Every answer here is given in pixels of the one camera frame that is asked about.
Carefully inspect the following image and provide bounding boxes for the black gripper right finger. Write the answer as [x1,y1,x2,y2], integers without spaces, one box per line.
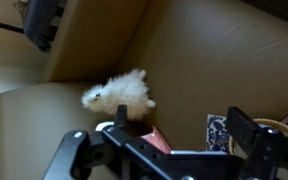
[226,106,288,180]

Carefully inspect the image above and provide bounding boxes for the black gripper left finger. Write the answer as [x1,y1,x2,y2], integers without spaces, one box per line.
[42,104,172,180]

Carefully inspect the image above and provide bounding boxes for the brown woven bag with lid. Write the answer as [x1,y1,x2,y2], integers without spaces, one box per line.
[200,104,288,158]

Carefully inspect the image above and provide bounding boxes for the blue patterned coaster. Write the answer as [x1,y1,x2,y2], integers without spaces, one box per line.
[205,113,233,153]

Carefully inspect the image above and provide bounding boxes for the small pink pouch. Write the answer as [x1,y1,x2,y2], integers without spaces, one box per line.
[140,125,172,154]

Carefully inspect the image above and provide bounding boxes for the white fluffy toy animal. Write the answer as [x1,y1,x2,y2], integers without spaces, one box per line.
[80,68,157,122]

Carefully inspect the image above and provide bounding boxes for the dark blue cloth covered table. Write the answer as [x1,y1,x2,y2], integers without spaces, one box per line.
[15,0,68,53]

